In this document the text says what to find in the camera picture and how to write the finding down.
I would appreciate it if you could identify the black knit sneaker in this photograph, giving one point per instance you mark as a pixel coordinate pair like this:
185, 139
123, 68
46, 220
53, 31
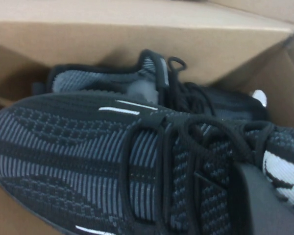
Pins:
63, 151
88, 79

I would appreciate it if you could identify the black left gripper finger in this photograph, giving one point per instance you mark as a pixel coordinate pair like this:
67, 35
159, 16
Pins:
264, 208

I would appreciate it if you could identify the brown cardboard shoe box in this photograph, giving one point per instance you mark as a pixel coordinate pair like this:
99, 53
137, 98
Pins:
112, 31

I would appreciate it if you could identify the white foam shoe insert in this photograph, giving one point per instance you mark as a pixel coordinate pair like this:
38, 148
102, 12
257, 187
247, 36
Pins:
143, 90

